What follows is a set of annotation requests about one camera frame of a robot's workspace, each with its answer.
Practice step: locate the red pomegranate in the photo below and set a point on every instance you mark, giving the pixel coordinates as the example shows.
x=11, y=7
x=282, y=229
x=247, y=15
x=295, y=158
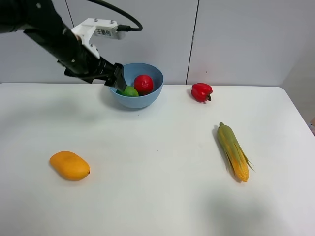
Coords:
x=143, y=84

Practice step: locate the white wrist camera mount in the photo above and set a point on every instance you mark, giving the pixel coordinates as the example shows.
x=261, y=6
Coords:
x=96, y=32

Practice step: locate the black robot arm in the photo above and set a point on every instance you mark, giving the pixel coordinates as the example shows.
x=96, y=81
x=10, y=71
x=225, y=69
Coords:
x=39, y=20

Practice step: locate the yellow orange mango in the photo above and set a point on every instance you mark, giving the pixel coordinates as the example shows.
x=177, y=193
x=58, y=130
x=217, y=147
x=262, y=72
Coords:
x=70, y=166

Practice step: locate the red bell pepper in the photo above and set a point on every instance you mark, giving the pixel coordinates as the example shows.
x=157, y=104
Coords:
x=201, y=92

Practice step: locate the corn cob with husk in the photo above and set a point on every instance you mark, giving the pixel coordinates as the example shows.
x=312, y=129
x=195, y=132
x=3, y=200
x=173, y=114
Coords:
x=237, y=160

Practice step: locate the light blue plastic bowl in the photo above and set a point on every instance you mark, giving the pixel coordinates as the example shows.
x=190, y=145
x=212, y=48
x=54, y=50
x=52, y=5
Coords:
x=131, y=71

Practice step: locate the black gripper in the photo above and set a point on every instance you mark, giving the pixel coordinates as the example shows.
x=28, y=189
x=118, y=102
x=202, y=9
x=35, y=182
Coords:
x=82, y=64

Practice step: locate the green lime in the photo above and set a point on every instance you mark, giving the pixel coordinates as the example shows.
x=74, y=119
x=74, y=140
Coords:
x=130, y=91

